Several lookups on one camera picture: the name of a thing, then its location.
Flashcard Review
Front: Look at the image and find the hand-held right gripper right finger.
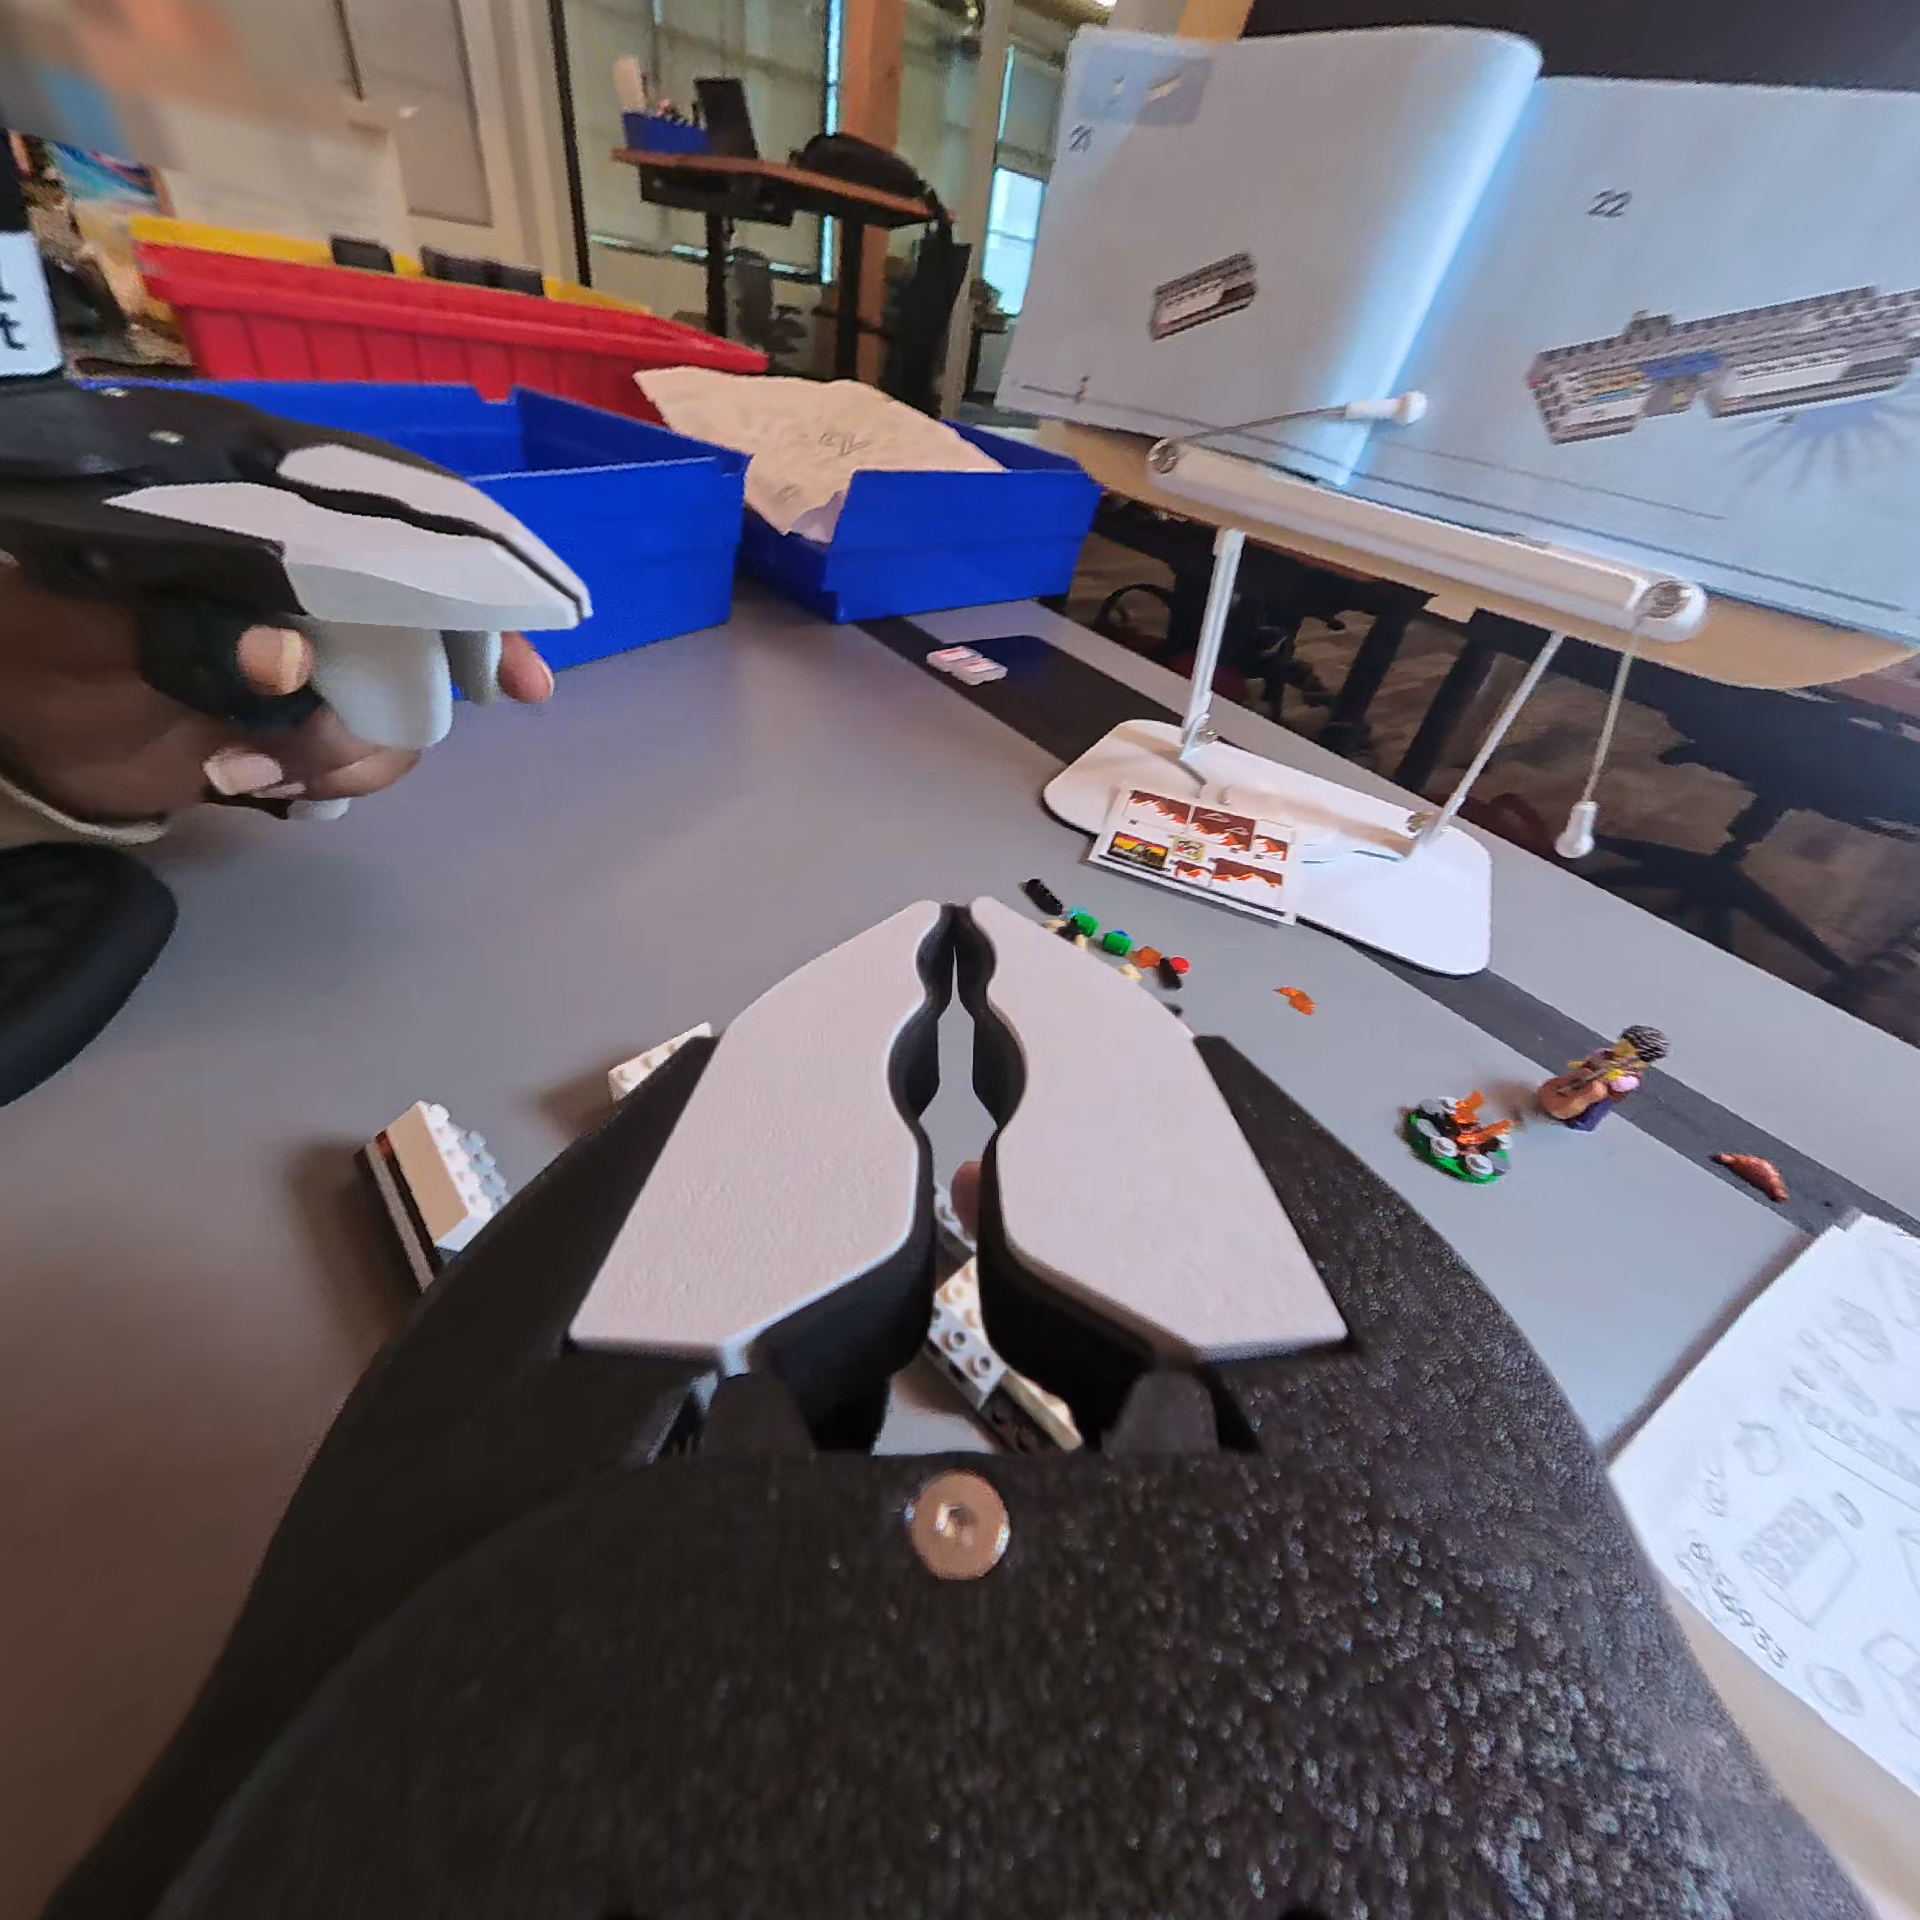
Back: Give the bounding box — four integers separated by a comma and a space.
955, 896, 1352, 1455

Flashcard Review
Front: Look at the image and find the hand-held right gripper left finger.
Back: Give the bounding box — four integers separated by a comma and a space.
568, 899, 961, 1455

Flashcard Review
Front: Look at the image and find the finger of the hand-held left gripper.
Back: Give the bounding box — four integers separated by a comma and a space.
271, 435, 573, 589
107, 479, 592, 635

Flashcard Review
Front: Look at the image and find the cluster of small lego bits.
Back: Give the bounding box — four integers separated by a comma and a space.
1024, 877, 1193, 995

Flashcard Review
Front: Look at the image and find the green lego campfire build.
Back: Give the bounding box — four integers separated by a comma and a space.
1405, 1092, 1517, 1187

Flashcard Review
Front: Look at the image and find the lego sticker sheet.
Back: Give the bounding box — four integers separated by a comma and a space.
1087, 783, 1300, 924

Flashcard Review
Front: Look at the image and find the lego minifigure with guitar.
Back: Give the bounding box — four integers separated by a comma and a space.
1539, 1024, 1669, 1130

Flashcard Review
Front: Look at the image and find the lego instruction booklet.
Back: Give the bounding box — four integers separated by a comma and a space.
993, 20, 1920, 648

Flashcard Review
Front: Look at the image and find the person's left hand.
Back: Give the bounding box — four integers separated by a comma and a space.
0, 561, 559, 824

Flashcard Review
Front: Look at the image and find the red storage bin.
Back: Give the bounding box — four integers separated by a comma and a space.
139, 245, 770, 386

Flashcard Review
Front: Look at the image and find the blue storage bin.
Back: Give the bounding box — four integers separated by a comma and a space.
82, 380, 749, 674
739, 421, 1106, 626

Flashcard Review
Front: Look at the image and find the yellow storage bin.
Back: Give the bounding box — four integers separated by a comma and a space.
126, 216, 652, 317

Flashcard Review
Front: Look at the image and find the white book stand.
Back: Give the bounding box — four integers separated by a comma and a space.
1034, 391, 1920, 976

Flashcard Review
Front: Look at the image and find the crumpled white paper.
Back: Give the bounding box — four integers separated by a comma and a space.
634, 364, 1011, 545

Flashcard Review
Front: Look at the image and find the wooden standing desk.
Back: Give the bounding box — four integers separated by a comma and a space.
611, 141, 939, 377

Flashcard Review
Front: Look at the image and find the black mesh chair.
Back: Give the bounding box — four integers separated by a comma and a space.
0, 845, 180, 1109

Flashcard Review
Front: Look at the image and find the black backpack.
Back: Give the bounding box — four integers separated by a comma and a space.
792, 133, 933, 204

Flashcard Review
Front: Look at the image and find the white paper instruction sheet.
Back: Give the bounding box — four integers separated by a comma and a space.
1605, 1211, 1920, 1803

